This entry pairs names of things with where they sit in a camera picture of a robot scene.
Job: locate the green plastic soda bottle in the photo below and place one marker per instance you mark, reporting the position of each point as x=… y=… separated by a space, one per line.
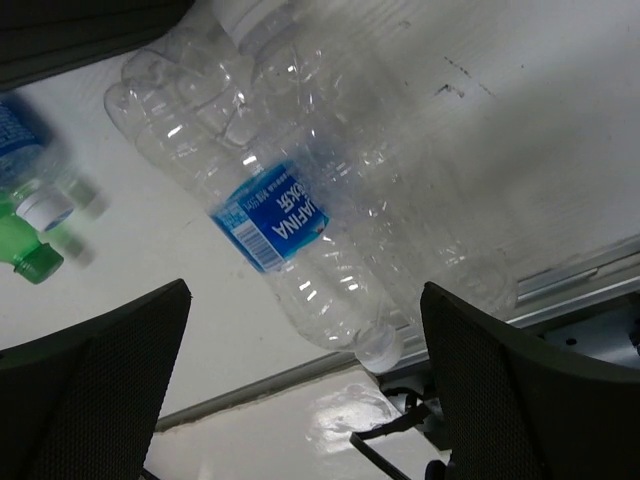
x=25 y=245

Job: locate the blue label Pocari bottle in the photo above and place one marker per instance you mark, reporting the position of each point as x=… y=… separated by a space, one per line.
x=28 y=172

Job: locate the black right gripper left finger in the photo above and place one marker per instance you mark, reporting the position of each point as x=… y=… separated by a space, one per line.
x=83 y=402

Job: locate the dark green ribbed bin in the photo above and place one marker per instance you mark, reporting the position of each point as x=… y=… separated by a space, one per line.
x=41 y=39

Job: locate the clear Aquafina water bottle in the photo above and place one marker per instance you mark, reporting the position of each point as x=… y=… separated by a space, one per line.
x=180 y=120

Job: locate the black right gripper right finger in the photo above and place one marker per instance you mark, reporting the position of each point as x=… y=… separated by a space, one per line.
x=517 y=407

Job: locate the aluminium table edge rail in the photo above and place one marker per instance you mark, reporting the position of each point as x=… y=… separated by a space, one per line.
x=582 y=282

